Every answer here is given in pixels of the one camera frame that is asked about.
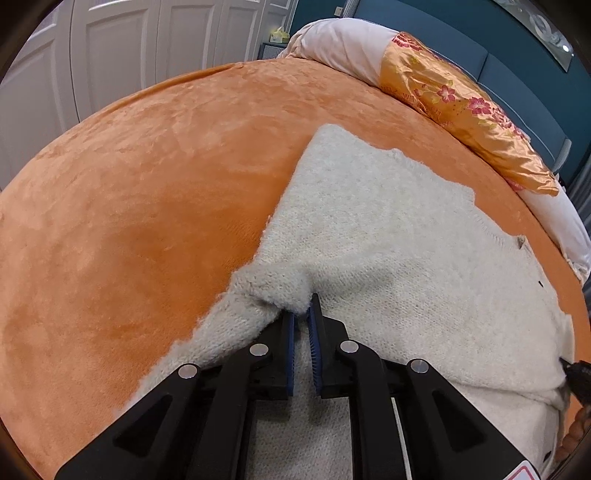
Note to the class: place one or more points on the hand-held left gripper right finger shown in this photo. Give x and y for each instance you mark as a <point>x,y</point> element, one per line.
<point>315,341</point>

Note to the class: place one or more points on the white panelled wardrobe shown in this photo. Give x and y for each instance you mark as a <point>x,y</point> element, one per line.
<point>115,50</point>

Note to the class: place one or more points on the orange satin pillow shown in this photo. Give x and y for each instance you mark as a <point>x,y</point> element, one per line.
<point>443,92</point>

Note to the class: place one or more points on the blue padded headboard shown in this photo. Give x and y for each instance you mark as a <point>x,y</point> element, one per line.
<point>508,78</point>

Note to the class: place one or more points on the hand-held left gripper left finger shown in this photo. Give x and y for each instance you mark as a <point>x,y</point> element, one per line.
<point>290,350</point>

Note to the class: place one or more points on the white knit sweater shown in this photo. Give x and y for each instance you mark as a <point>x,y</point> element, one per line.
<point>392,244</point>

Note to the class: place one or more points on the tissue box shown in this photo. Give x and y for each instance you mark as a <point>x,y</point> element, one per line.
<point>280,36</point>

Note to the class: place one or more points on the bedside cabinet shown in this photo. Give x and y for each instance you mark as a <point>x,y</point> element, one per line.
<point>272,50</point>

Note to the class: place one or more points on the orange plush blanket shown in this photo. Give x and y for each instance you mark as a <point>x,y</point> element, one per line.
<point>138,207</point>

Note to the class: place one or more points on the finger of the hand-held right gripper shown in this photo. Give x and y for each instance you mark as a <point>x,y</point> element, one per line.
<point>577,378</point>

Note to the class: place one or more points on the silver wall ornament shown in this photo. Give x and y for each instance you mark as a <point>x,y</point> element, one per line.
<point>540,23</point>

